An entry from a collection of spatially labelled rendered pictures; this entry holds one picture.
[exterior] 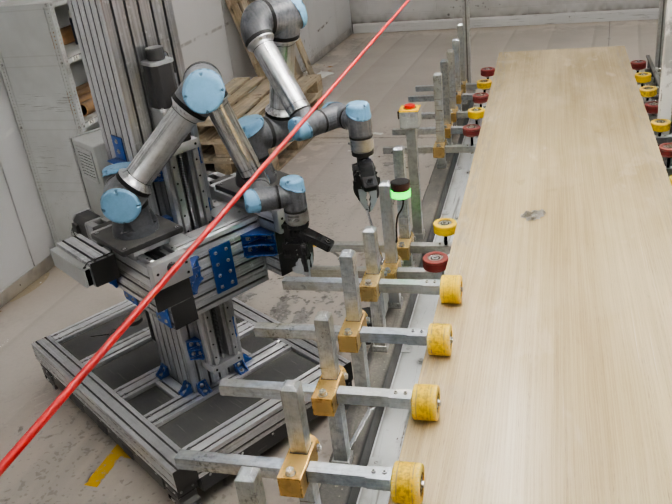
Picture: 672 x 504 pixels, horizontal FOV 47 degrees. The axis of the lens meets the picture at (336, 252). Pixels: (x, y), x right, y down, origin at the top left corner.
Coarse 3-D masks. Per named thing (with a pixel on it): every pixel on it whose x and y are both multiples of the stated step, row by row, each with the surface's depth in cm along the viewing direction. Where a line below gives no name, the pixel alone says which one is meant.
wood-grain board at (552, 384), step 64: (512, 64) 435; (576, 64) 420; (512, 128) 339; (576, 128) 330; (640, 128) 321; (512, 192) 277; (576, 192) 271; (640, 192) 265; (512, 256) 235; (576, 256) 230; (640, 256) 226; (448, 320) 207; (512, 320) 204; (576, 320) 200; (640, 320) 197; (448, 384) 182; (512, 384) 180; (576, 384) 177; (640, 384) 175; (448, 448) 163; (512, 448) 161; (576, 448) 159; (640, 448) 157
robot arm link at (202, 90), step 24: (192, 72) 215; (216, 72) 220; (192, 96) 214; (216, 96) 216; (168, 120) 220; (192, 120) 220; (144, 144) 224; (168, 144) 222; (144, 168) 224; (120, 192) 222; (144, 192) 226; (120, 216) 226
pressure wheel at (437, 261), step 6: (432, 252) 242; (438, 252) 241; (426, 258) 239; (432, 258) 238; (438, 258) 238; (444, 258) 237; (426, 264) 237; (432, 264) 236; (438, 264) 235; (444, 264) 236; (426, 270) 238; (432, 270) 237; (438, 270) 236; (444, 270) 237
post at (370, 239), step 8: (368, 232) 214; (376, 232) 217; (368, 240) 216; (376, 240) 217; (368, 248) 217; (376, 248) 217; (368, 256) 218; (376, 256) 217; (368, 264) 219; (376, 264) 219; (368, 272) 221; (376, 272) 220; (376, 304) 225; (376, 312) 226; (384, 312) 229; (376, 320) 228; (384, 320) 229; (376, 344) 232; (384, 344) 231
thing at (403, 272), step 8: (312, 272) 251; (320, 272) 250; (328, 272) 249; (336, 272) 249; (360, 272) 246; (400, 272) 243; (408, 272) 242; (416, 272) 241; (424, 272) 241; (440, 272) 239
